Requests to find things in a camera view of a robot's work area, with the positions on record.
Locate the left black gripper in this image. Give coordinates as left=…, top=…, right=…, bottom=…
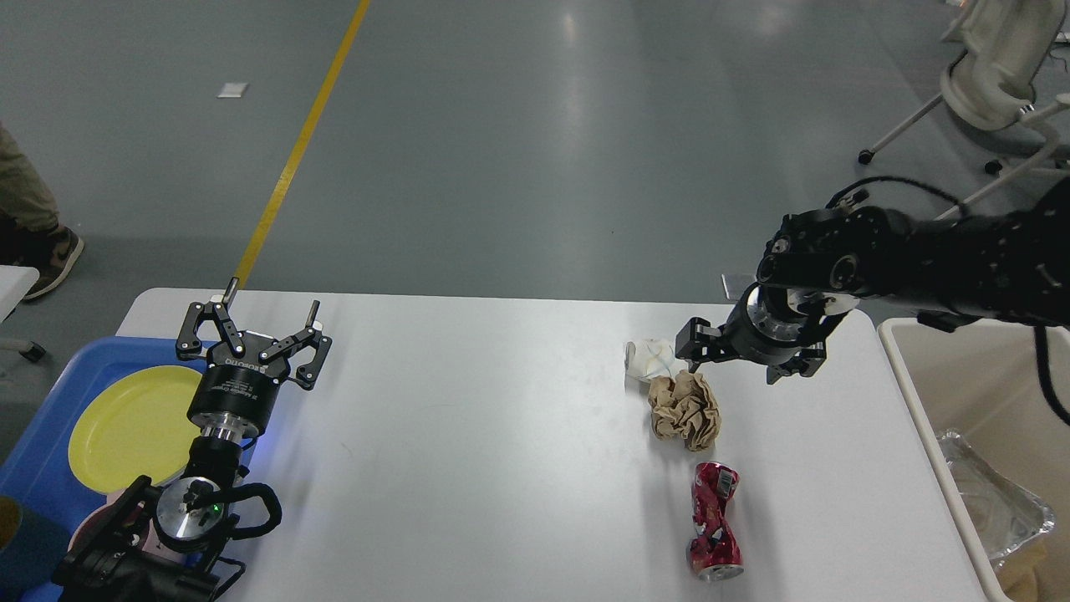
left=175, top=278, right=333, bottom=439

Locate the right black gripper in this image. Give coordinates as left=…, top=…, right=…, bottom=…
left=674, top=284, right=828, bottom=385

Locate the brown paper wad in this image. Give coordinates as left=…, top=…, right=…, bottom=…
left=647, top=370, right=723, bottom=453

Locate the yellow plate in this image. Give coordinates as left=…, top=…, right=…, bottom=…
left=68, top=365, right=201, bottom=494

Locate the crushed red can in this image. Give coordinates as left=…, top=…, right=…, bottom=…
left=688, top=462, right=744, bottom=582

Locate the pink mug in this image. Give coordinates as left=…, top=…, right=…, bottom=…
left=66, top=489, right=124, bottom=553

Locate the dark teal mug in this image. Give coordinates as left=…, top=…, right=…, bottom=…
left=1, top=496, right=70, bottom=601

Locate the aluminium foil tray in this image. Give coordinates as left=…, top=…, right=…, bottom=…
left=936, top=428, right=1056, bottom=567

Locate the brown paper bag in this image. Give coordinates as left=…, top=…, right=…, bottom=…
left=995, top=540, right=1069, bottom=601

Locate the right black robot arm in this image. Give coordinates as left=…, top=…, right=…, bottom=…
left=674, top=180, right=1069, bottom=421

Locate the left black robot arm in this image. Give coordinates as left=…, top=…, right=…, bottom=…
left=51, top=278, right=333, bottom=601

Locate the metal floor plate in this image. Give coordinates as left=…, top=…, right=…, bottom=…
left=720, top=273, right=754, bottom=302

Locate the beige plastic bin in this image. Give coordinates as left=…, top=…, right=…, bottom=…
left=878, top=319, right=1069, bottom=601

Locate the blue plastic tray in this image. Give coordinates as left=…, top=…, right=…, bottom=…
left=1, top=338, right=180, bottom=531

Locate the white side table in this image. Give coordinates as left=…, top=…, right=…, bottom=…
left=1, top=264, right=46, bottom=362

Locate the person in khaki trousers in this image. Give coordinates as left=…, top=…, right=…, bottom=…
left=1, top=127, right=85, bottom=304

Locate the white office chair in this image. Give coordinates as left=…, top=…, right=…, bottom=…
left=857, top=1, right=1067, bottom=209

